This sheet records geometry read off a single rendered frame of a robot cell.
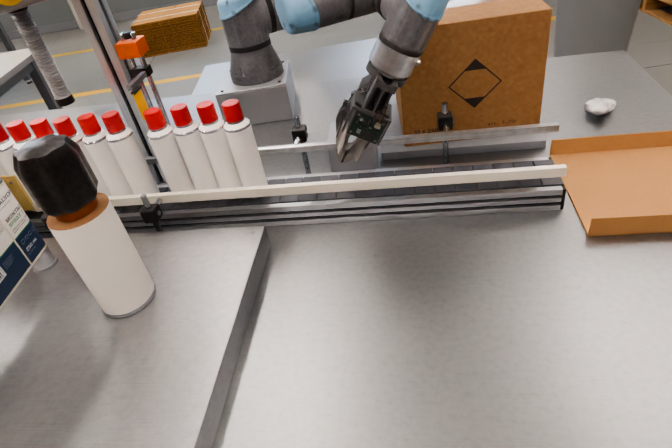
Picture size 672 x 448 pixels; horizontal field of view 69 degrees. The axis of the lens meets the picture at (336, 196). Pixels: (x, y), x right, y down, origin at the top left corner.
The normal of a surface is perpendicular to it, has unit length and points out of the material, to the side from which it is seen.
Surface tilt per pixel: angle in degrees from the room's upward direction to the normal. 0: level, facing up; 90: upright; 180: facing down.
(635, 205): 0
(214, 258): 0
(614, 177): 0
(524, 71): 90
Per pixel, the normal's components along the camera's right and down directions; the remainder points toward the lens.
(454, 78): -0.02, 0.60
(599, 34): -0.24, 0.65
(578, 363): -0.15, -0.80
